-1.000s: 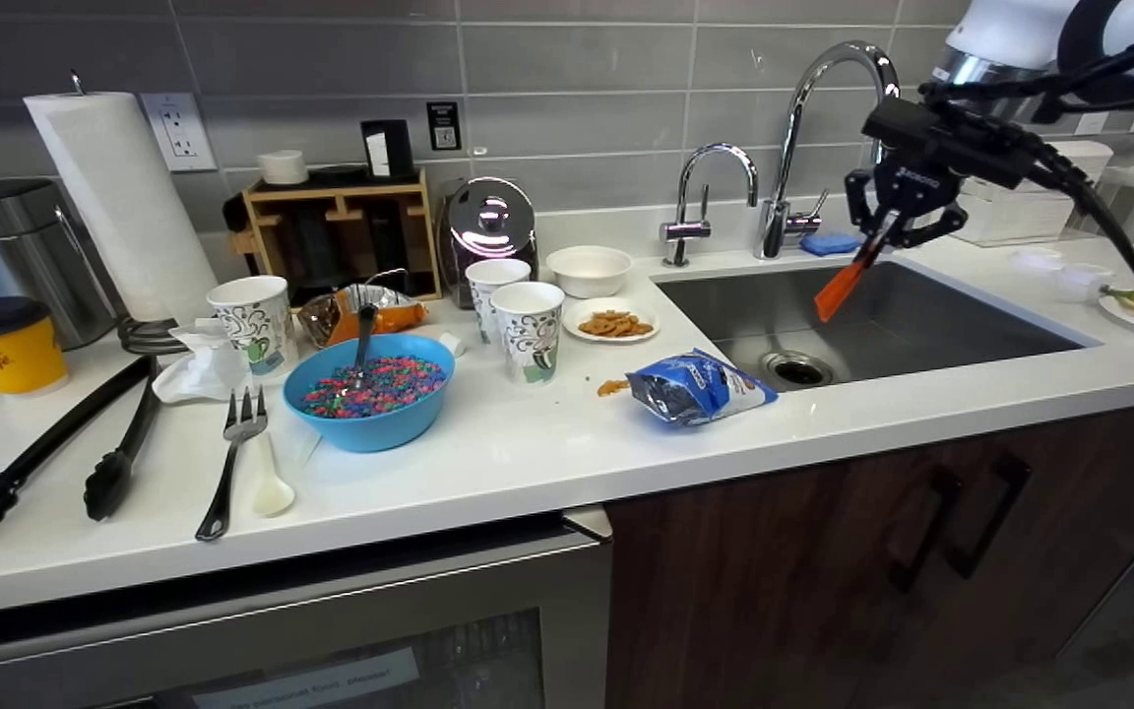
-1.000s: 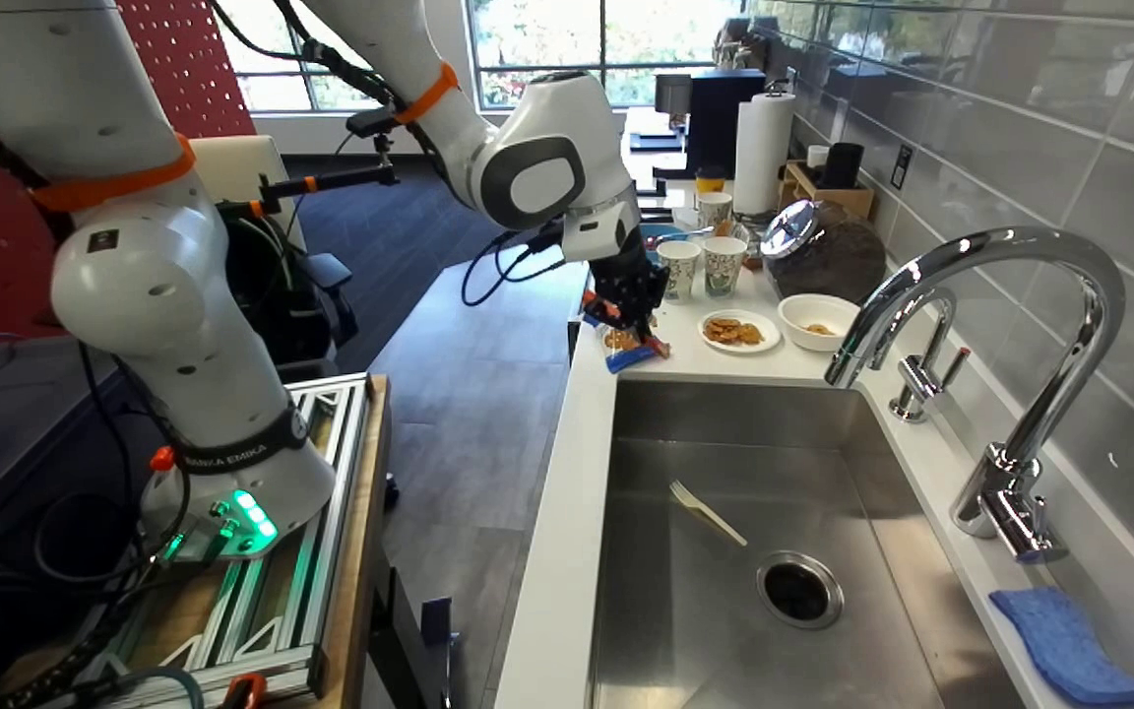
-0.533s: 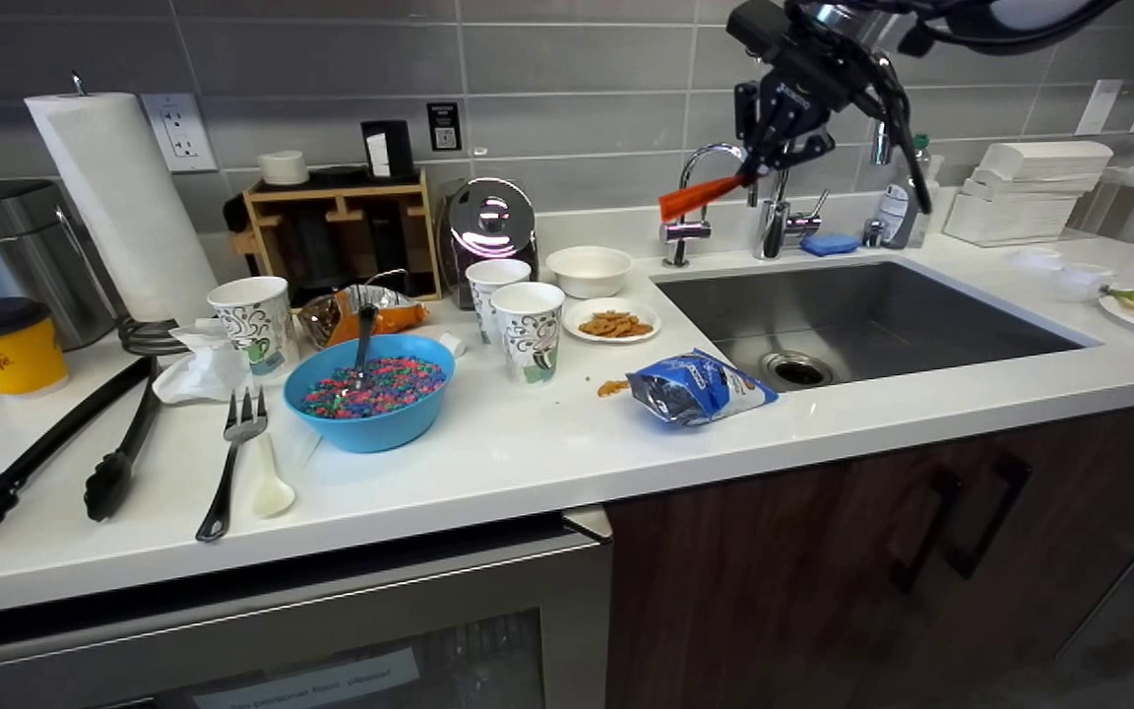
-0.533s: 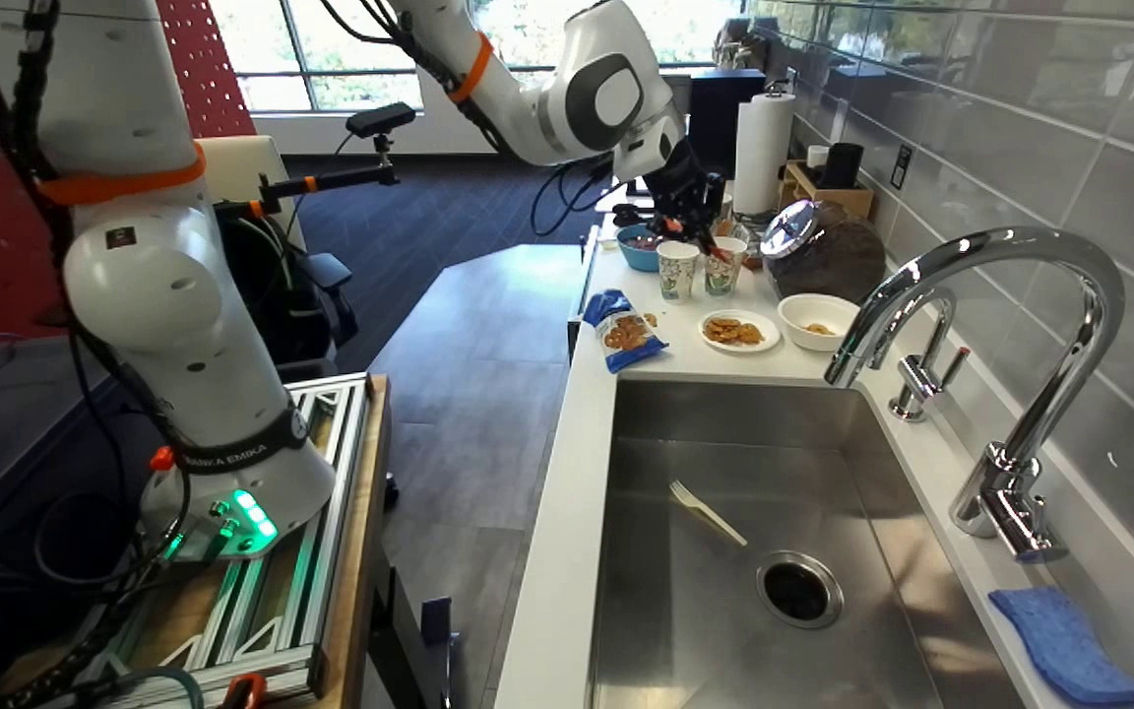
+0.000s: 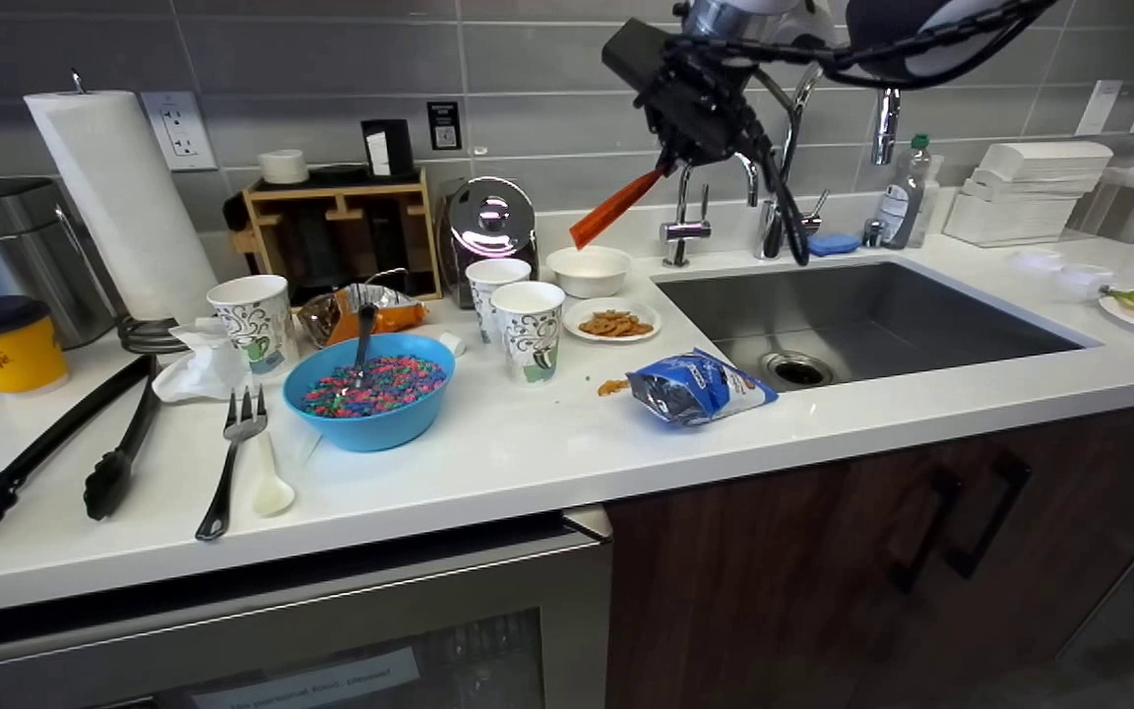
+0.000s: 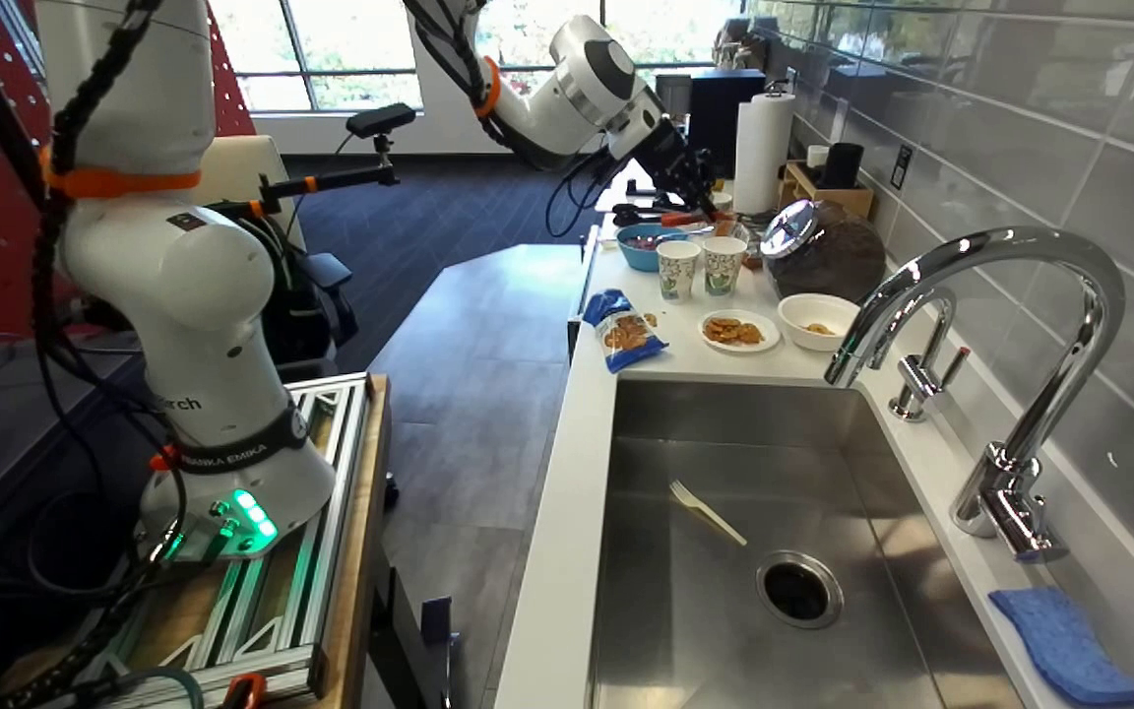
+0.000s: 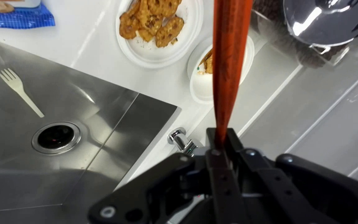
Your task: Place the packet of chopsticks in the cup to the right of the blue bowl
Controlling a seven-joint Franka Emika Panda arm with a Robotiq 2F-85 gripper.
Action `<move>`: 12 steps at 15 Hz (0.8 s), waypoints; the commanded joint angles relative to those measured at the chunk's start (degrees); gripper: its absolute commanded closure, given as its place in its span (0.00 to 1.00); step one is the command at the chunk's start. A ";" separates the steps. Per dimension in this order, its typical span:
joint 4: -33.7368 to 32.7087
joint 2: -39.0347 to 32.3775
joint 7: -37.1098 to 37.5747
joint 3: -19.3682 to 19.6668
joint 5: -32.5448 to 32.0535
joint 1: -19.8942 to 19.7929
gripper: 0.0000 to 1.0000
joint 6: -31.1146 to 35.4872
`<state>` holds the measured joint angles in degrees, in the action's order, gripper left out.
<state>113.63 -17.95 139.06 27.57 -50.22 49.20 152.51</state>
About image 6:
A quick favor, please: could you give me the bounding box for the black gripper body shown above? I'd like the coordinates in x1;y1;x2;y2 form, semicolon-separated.
630;115;710;194

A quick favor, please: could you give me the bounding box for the blue bowl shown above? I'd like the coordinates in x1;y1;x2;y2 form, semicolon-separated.
615;216;697;277

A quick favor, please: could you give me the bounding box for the white bowl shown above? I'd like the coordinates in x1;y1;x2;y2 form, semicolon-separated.
771;292;862;353

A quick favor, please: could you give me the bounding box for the white paper towel roll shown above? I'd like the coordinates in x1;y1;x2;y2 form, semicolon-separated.
728;87;798;219

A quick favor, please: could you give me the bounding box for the small black device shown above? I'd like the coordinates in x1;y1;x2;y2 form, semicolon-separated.
819;139;867;194

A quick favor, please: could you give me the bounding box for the wooden organizer rack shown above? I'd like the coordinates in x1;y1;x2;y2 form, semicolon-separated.
781;157;883;229

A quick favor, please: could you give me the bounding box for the brown cookie pile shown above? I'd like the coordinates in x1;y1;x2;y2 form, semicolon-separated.
700;311;767;349

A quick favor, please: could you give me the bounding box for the black chrome kettle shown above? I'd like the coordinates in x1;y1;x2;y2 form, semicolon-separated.
754;196;889;305

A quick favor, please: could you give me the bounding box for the white cookie plate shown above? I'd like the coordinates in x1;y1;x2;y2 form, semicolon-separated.
693;305;783;358

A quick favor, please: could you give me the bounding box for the blue cookie bag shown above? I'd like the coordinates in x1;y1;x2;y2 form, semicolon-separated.
578;288;669;376

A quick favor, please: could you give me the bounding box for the glass window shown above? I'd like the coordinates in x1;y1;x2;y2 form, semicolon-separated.
462;0;745;118
203;0;420;118

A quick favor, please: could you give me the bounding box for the small chrome faucet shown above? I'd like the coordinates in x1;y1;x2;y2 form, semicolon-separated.
889;288;973;426

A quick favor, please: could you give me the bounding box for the white plastic fork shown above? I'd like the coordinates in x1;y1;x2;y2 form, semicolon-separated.
666;475;753;550

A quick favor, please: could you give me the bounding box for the black chair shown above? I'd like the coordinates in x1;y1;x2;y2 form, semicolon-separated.
244;202;363;380

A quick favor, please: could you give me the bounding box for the large chrome faucet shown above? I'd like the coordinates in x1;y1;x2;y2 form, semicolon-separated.
819;223;1131;568

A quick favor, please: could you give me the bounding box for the stainless steel sink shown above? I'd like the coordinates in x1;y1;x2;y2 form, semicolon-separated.
584;370;1033;709

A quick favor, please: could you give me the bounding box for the blue sponge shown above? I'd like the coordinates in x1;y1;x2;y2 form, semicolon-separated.
984;582;1134;709

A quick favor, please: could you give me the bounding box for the orange black tool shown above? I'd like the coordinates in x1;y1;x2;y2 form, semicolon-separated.
221;668;271;709

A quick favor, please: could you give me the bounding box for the orange cable strap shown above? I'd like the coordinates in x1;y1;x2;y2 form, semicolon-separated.
34;145;203;206
469;53;509;127

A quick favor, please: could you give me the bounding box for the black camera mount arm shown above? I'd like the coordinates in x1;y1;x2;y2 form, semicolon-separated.
254;97;420;214

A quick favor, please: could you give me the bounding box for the aluminium frame robot cart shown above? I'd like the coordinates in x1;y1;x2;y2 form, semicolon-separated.
107;370;395;709

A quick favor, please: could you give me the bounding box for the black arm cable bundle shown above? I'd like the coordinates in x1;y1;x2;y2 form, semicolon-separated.
31;0;610;249

